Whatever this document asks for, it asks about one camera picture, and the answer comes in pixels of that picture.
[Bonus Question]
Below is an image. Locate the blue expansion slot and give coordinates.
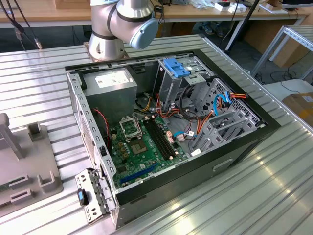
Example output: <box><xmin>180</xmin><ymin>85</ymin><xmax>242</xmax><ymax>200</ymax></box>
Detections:
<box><xmin>119</xmin><ymin>163</ymin><xmax>158</xmax><ymax>183</ymax></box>

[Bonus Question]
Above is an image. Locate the thick black cable loop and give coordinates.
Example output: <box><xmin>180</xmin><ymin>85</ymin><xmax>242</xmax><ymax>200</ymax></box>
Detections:
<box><xmin>179</xmin><ymin>84</ymin><xmax>198</xmax><ymax>120</ymax></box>

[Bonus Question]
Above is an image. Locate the short blue board wire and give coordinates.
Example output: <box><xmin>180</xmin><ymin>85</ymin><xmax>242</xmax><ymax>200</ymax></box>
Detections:
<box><xmin>173</xmin><ymin>131</ymin><xmax>196</xmax><ymax>143</ymax></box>

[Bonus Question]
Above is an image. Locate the white and brown flat box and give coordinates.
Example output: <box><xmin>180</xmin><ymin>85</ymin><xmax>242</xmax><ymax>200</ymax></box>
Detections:
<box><xmin>259</xmin><ymin>2</ymin><xmax>287</xmax><ymax>14</ymax></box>

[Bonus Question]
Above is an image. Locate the grey metal disk bay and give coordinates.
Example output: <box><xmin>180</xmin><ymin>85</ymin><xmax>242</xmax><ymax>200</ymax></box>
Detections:
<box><xmin>188</xmin><ymin>107</ymin><xmax>266</xmax><ymax>157</ymax></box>

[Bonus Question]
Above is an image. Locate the grey power supply unit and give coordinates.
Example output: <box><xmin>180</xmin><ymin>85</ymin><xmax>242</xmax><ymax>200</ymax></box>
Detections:
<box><xmin>82</xmin><ymin>67</ymin><xmax>139</xmax><ymax>127</ymax></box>

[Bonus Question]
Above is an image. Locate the red black fan wire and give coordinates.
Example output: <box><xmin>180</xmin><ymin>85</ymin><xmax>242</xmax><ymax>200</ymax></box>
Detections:
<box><xmin>92</xmin><ymin>107</ymin><xmax>111</xmax><ymax>149</ymax></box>

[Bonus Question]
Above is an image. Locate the grey parts rack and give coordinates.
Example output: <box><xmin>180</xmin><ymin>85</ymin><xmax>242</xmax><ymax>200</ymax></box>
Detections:
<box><xmin>0</xmin><ymin>112</ymin><xmax>65</xmax><ymax>207</ymax></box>

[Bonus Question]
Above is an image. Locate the blue SATA wire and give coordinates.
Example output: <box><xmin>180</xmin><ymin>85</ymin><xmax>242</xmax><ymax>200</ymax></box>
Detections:
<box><xmin>212</xmin><ymin>92</ymin><xmax>232</xmax><ymax>118</ymax></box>

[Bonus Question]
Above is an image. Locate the white product box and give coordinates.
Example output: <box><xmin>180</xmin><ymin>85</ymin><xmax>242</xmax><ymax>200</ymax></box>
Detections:
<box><xmin>228</xmin><ymin>2</ymin><xmax>247</xmax><ymax>13</ymax></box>

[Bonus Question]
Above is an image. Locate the white flat board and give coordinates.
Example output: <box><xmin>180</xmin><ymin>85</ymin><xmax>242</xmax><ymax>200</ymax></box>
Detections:
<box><xmin>264</xmin><ymin>78</ymin><xmax>313</xmax><ymax>101</ymax></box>

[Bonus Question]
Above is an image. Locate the cardboard box with yellow label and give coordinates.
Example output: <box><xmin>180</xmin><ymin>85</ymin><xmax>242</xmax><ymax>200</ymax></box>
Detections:
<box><xmin>281</xmin><ymin>92</ymin><xmax>313</xmax><ymax>128</ymax></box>

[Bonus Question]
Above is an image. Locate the white box with black top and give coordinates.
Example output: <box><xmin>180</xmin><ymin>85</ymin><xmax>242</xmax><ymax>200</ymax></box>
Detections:
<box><xmin>214</xmin><ymin>1</ymin><xmax>232</xmax><ymax>12</ymax></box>

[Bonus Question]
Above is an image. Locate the empty blue drive carrier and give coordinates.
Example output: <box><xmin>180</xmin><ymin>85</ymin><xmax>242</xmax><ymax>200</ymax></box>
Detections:
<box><xmin>163</xmin><ymin>57</ymin><xmax>192</xmax><ymax>78</ymax></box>

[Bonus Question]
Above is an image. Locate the grey metal drive cage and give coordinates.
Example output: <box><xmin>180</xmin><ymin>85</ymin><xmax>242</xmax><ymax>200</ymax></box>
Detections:
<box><xmin>156</xmin><ymin>55</ymin><xmax>214</xmax><ymax>111</ymax></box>

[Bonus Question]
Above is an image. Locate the metal CPU socket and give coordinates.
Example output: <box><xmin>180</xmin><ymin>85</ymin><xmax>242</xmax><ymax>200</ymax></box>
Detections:
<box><xmin>118</xmin><ymin>116</ymin><xmax>143</xmax><ymax>139</ymax></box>

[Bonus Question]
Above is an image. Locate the blue sneaker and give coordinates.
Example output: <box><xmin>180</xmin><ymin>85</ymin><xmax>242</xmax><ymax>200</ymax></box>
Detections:
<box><xmin>215</xmin><ymin>24</ymin><xmax>226</xmax><ymax>38</ymax></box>
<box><xmin>202</xmin><ymin>22</ymin><xmax>214</xmax><ymax>35</ymax></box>

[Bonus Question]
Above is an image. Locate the black monitor base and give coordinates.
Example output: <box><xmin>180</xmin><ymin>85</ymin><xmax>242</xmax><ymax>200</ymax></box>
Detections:
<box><xmin>281</xmin><ymin>0</ymin><xmax>299</xmax><ymax>11</ymax></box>

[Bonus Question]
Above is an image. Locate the black open PC case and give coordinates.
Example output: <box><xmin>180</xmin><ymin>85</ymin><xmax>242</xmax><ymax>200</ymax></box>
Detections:
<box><xmin>64</xmin><ymin>48</ymin><xmax>282</xmax><ymax>230</ymax></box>

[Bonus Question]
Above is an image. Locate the black tripod pole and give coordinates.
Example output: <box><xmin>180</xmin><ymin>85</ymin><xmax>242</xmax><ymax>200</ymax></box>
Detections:
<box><xmin>224</xmin><ymin>0</ymin><xmax>261</xmax><ymax>52</ymax></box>

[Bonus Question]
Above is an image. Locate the brown square chipset heatsink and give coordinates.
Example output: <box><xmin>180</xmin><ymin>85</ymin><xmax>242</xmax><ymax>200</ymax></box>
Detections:
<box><xmin>130</xmin><ymin>141</ymin><xmax>149</xmax><ymax>155</ymax></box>

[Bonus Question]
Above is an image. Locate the green motherboard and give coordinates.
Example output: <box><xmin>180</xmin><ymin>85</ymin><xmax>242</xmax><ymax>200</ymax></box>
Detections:
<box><xmin>109</xmin><ymin>115</ymin><xmax>190</xmax><ymax>189</ymax></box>

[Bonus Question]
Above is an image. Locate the wooden desk with white legs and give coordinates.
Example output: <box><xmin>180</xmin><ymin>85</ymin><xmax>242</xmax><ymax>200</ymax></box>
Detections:
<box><xmin>158</xmin><ymin>0</ymin><xmax>313</xmax><ymax>51</ymax></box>

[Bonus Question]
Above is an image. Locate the black RAM slot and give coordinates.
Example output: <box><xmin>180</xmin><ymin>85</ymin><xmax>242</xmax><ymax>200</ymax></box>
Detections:
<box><xmin>149</xmin><ymin>117</ymin><xmax>177</xmax><ymax>159</ymax></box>
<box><xmin>143</xmin><ymin>118</ymin><xmax>172</xmax><ymax>161</ymax></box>

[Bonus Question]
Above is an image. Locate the orange wire bundle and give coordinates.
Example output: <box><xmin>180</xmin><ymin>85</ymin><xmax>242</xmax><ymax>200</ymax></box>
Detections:
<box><xmin>155</xmin><ymin>94</ymin><xmax>213</xmax><ymax>138</ymax></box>

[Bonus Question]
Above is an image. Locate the black blue bracket latch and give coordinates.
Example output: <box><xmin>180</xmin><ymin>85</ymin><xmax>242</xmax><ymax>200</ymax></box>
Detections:
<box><xmin>77</xmin><ymin>188</ymin><xmax>89</xmax><ymax>206</ymax></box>

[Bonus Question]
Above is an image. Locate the clear plastic bags pile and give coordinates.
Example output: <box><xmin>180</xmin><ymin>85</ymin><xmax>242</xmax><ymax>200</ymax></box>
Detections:
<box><xmin>189</xmin><ymin>0</ymin><xmax>217</xmax><ymax>10</ymax></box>

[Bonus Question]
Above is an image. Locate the metal expansion slot bracket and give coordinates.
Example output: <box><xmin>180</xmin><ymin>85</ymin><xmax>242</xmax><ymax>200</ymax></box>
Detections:
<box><xmin>74</xmin><ymin>167</ymin><xmax>117</xmax><ymax>225</ymax></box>

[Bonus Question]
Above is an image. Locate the black cable with metal plug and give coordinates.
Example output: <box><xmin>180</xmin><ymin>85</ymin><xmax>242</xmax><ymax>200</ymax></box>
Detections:
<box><xmin>6</xmin><ymin>0</ymin><xmax>43</xmax><ymax>49</ymax></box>

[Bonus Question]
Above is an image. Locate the wooden desk with grey edge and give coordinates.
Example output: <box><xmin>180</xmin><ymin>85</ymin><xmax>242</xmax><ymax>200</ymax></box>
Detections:
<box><xmin>0</xmin><ymin>0</ymin><xmax>93</xmax><ymax>29</ymax></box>

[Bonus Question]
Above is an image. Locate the orange red yellow power wire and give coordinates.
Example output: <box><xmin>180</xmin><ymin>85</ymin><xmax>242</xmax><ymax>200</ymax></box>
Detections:
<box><xmin>223</xmin><ymin>91</ymin><xmax>248</xmax><ymax>109</ymax></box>

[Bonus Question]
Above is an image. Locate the large brown cardboard box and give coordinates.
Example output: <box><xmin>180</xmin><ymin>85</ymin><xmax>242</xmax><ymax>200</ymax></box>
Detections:
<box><xmin>244</xmin><ymin>21</ymin><xmax>308</xmax><ymax>68</ymax></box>

